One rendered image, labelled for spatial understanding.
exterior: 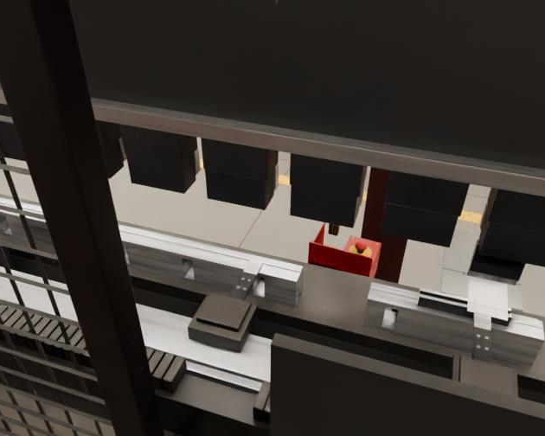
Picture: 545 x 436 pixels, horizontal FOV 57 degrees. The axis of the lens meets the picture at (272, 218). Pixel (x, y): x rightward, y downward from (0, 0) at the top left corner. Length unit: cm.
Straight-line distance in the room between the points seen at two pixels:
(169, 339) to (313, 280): 46
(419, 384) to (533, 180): 32
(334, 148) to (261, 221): 230
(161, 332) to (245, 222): 195
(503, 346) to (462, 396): 67
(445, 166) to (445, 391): 31
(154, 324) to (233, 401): 27
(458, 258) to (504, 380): 39
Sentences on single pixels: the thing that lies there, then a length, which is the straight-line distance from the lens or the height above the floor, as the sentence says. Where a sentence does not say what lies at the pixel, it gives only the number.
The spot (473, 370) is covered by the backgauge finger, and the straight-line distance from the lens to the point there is 108.
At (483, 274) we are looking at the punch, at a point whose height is 109.
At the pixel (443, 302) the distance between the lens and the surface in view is 124.
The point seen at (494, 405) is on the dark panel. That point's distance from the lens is 65.
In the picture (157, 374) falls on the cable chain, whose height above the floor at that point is 104.
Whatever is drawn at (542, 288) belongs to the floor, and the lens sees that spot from 298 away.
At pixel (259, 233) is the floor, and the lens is 296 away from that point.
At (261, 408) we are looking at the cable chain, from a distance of 95.
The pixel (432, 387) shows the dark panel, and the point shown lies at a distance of 64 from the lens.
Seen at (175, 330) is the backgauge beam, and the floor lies 98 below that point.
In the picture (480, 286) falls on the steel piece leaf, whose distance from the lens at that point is 130.
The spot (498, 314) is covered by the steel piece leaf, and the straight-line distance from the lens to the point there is 125.
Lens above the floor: 184
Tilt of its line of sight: 37 degrees down
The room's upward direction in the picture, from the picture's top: 1 degrees clockwise
